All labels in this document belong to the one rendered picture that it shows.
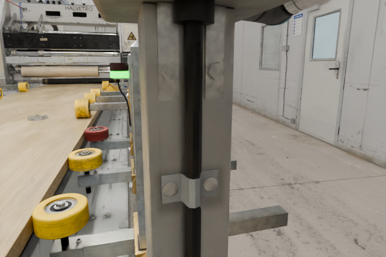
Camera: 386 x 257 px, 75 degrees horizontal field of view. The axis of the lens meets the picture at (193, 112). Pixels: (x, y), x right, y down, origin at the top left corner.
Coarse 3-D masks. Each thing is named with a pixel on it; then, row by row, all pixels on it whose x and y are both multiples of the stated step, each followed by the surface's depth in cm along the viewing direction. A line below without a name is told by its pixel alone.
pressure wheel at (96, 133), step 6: (102, 126) 91; (84, 132) 85; (90, 132) 84; (96, 132) 84; (102, 132) 85; (108, 132) 88; (84, 138) 87; (90, 138) 84; (96, 138) 85; (102, 138) 86
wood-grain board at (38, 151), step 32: (32, 96) 181; (64, 96) 181; (0, 128) 91; (32, 128) 91; (64, 128) 91; (0, 160) 61; (32, 160) 61; (64, 160) 61; (0, 192) 46; (32, 192) 46; (0, 224) 36; (32, 224) 39; (0, 256) 30
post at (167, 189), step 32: (192, 32) 8; (192, 64) 9; (224, 64) 10; (192, 96) 9; (224, 96) 10; (160, 128) 10; (192, 128) 9; (224, 128) 10; (160, 160) 10; (192, 160) 9; (224, 160) 10; (160, 192) 10; (192, 192) 10; (224, 192) 11; (160, 224) 10; (192, 224) 10; (224, 224) 11; (160, 256) 11; (192, 256) 10; (224, 256) 11
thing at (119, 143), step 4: (104, 140) 90; (108, 140) 90; (112, 140) 90; (116, 140) 90; (120, 140) 90; (124, 140) 90; (128, 140) 90; (92, 144) 87; (96, 144) 87; (100, 144) 88; (104, 144) 88; (108, 144) 88; (112, 144) 89; (116, 144) 89; (120, 144) 90; (124, 144) 90; (128, 144) 90; (96, 148) 87; (100, 148) 88; (104, 148) 88; (108, 148) 89; (112, 148) 89; (116, 148) 89; (120, 148) 90; (124, 148) 90; (128, 148) 90
